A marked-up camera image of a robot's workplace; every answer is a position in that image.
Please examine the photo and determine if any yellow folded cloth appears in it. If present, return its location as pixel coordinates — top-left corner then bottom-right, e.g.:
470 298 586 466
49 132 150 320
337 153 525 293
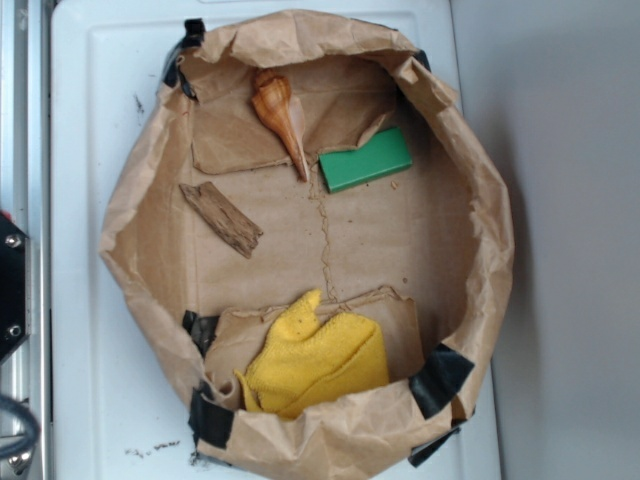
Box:
234 290 390 420

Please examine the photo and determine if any orange spiral seashell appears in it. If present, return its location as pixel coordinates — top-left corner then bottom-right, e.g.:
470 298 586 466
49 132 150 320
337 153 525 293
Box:
251 69 309 182

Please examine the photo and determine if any green rectangular block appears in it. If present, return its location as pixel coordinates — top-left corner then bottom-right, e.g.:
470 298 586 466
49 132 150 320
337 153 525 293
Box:
319 128 413 193

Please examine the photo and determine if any aluminium frame rail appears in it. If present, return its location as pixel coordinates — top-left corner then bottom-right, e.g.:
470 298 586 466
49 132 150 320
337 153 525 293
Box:
1 1 55 479

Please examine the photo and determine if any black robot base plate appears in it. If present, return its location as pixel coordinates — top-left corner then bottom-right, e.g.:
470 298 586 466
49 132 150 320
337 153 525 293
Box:
0 210 31 364

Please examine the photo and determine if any brown wood bark piece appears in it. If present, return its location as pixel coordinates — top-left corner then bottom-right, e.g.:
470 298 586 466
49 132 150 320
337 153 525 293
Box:
179 181 263 259

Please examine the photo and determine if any brown paper bag bin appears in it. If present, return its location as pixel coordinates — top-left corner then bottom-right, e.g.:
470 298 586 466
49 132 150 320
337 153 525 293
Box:
100 10 514 479

